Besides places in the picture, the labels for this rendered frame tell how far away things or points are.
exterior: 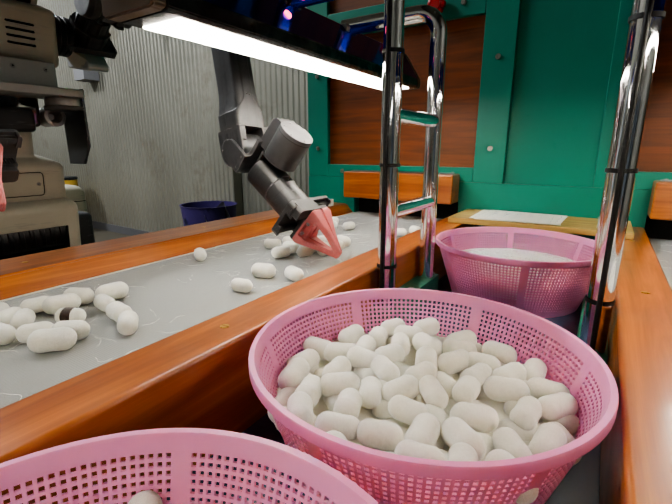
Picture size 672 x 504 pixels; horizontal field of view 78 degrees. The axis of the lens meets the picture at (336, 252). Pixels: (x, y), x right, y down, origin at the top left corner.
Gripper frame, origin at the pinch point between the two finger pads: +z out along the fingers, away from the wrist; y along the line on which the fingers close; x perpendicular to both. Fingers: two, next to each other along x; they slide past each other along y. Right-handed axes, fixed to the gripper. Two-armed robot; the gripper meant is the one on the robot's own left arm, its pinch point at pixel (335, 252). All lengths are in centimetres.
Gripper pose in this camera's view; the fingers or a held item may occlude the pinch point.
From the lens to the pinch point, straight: 65.5
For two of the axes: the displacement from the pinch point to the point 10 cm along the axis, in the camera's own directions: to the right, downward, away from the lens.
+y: 5.3, -2.0, 8.2
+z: 6.5, 7.1, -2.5
